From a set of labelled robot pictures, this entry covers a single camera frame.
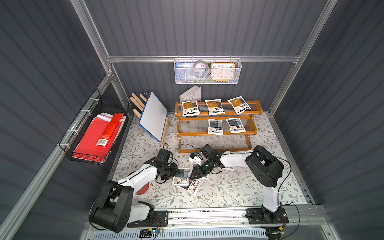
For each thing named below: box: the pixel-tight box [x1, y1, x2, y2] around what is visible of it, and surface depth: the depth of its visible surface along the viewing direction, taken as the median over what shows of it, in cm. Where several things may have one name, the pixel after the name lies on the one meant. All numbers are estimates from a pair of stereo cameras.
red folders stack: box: [72, 112, 127, 163], surface depth 72 cm
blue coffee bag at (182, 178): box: [172, 167, 190, 187], surface depth 86 cm
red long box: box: [96, 112, 123, 147], surface depth 74 cm
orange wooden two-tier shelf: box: [174, 100, 263, 153], surface depth 101 cm
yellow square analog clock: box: [210, 62, 235, 82], surface depth 90 cm
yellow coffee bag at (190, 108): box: [182, 100, 200, 117], surface depth 82 cm
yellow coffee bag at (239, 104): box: [227, 96, 252, 115], surface depth 84 cm
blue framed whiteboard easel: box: [129, 91, 173, 147], surface depth 97 cm
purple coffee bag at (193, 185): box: [180, 178, 202, 196], surface depth 84 cm
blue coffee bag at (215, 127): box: [207, 119, 224, 135], surface depth 93 cm
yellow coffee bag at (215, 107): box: [204, 99, 225, 116], surface depth 84 cm
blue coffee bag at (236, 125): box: [225, 117, 246, 134], surface depth 93 cm
